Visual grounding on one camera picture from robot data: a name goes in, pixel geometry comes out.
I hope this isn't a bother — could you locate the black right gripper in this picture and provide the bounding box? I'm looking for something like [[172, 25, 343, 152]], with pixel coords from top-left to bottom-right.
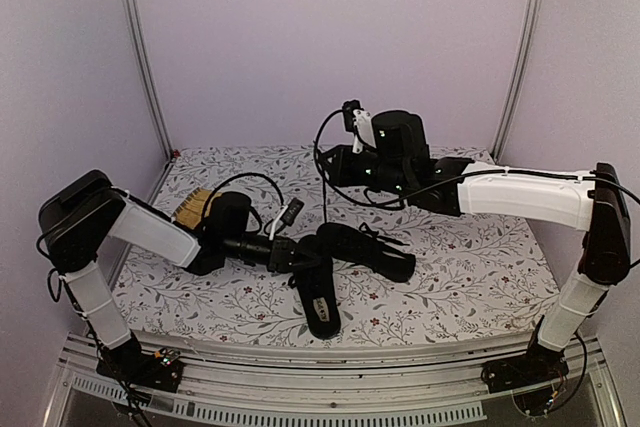
[[320, 143, 412, 196]]

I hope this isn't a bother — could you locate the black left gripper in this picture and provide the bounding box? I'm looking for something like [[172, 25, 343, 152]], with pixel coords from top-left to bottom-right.
[[224, 232, 321, 274]]

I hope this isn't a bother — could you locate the red-soled shoe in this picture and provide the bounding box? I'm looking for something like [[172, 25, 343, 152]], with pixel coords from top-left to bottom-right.
[[316, 222, 416, 283]]

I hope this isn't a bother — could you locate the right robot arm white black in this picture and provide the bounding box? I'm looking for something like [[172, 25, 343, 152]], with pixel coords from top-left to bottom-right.
[[313, 101, 637, 383]]

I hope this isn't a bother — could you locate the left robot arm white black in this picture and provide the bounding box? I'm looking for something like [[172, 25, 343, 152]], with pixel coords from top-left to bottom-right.
[[36, 170, 321, 381]]

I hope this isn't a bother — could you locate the woven bamboo tray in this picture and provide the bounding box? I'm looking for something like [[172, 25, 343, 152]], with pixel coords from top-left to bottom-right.
[[172, 187, 219, 231]]

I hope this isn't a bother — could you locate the floral tablecloth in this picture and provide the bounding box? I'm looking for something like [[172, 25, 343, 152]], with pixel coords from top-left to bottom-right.
[[114, 146, 558, 348]]

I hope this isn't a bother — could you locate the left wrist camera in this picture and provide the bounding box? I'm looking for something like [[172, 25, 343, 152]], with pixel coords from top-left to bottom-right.
[[268, 198, 304, 240]]

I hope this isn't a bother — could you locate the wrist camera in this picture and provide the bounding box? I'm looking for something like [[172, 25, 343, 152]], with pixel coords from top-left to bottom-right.
[[341, 99, 376, 154], [268, 198, 304, 240]]

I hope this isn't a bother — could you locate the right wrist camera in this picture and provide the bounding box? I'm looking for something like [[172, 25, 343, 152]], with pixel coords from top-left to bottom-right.
[[341, 99, 376, 154]]

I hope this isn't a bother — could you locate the front aluminium rail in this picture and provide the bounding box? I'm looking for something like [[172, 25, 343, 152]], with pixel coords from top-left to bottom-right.
[[42, 336, 626, 427]]

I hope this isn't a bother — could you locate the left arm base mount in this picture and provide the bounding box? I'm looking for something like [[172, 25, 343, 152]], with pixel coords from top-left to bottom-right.
[[96, 345, 185, 393]]

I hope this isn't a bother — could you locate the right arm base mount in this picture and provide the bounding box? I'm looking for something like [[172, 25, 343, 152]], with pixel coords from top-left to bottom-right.
[[480, 348, 569, 393]]

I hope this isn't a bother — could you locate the right aluminium frame post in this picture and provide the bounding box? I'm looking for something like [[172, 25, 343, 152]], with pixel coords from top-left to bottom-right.
[[490, 0, 543, 161]]

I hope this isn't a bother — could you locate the aluminium frame post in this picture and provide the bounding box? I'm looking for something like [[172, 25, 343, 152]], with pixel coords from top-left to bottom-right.
[[490, 0, 543, 161], [122, 0, 174, 160]]

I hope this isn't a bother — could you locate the left aluminium frame post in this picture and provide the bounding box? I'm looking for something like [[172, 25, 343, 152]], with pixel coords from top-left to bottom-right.
[[122, 0, 174, 160]]

